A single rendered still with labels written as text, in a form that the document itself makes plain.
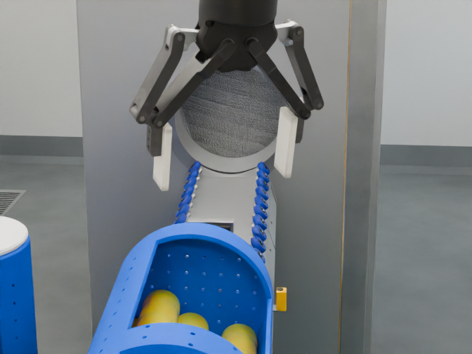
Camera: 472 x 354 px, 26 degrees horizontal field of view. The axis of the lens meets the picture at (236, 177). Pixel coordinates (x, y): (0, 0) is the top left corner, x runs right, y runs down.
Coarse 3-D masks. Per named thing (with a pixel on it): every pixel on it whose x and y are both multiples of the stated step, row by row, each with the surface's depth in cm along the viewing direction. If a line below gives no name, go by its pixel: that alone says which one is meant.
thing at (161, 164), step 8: (168, 128) 100; (168, 136) 100; (168, 144) 100; (168, 152) 101; (160, 160) 102; (168, 160) 101; (160, 168) 102; (168, 168) 102; (160, 176) 102; (168, 176) 102; (160, 184) 103; (168, 184) 103
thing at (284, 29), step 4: (284, 24) 101; (288, 24) 101; (292, 24) 101; (276, 28) 100; (280, 28) 101; (284, 28) 101; (288, 28) 101; (280, 32) 101; (284, 32) 101; (288, 32) 101; (280, 36) 101; (284, 36) 101; (288, 36) 101; (280, 40) 102; (284, 40) 101; (288, 40) 101; (292, 40) 101; (284, 44) 102; (288, 44) 102; (292, 44) 101
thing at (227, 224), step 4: (188, 220) 225; (192, 220) 225; (196, 220) 225; (200, 220) 225; (204, 220) 225; (208, 220) 225; (212, 220) 225; (216, 220) 225; (220, 220) 225; (224, 220) 225; (228, 220) 225; (232, 220) 225; (212, 224) 224; (216, 224) 224; (220, 224) 224; (224, 224) 224; (228, 224) 224; (232, 224) 224; (224, 228) 223; (228, 228) 223; (232, 228) 225; (204, 256) 225
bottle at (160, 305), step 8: (152, 296) 176; (160, 296) 176; (168, 296) 176; (144, 304) 175; (152, 304) 173; (160, 304) 173; (168, 304) 174; (176, 304) 176; (144, 312) 171; (152, 312) 170; (160, 312) 170; (168, 312) 171; (176, 312) 174; (144, 320) 167; (152, 320) 167; (160, 320) 167; (168, 320) 169; (176, 320) 173
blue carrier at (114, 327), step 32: (192, 224) 180; (128, 256) 181; (160, 256) 183; (192, 256) 182; (224, 256) 182; (256, 256) 180; (128, 288) 160; (160, 288) 184; (192, 288) 184; (224, 288) 184; (256, 288) 184; (128, 320) 147; (224, 320) 186; (256, 320) 186; (96, 352) 144; (128, 352) 137; (160, 352) 137; (192, 352) 137; (224, 352) 140
